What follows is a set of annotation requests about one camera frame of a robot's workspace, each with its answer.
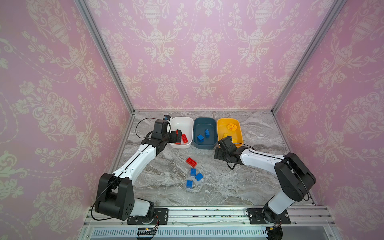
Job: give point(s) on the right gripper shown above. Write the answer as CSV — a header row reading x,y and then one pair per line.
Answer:
x,y
220,154

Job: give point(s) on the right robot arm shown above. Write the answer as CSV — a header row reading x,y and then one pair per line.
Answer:
x,y
293,175

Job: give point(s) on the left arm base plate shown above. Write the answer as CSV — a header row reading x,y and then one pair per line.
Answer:
x,y
158,215

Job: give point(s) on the yellow plastic bin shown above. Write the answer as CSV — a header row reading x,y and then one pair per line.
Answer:
x,y
236,135

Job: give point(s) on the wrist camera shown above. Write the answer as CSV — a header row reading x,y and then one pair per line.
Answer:
x,y
162,127
227,145

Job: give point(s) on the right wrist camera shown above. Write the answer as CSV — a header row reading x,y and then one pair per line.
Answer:
x,y
227,145

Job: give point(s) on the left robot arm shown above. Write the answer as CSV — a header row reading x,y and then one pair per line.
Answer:
x,y
115,195

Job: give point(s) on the yellow rounded lego 120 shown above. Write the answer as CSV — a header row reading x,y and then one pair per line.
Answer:
x,y
232,127

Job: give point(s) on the dark teal plastic bin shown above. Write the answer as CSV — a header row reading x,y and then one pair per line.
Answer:
x,y
200,125

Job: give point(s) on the white plastic bin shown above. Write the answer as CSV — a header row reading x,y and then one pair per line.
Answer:
x,y
186,125

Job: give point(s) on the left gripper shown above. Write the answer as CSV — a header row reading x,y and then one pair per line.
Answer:
x,y
174,139

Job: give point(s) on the blue sloped lego brick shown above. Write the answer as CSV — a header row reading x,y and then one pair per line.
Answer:
x,y
199,177

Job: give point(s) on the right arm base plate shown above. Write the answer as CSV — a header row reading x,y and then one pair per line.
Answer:
x,y
260,216

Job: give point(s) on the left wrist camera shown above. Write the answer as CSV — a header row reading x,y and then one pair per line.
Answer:
x,y
162,127

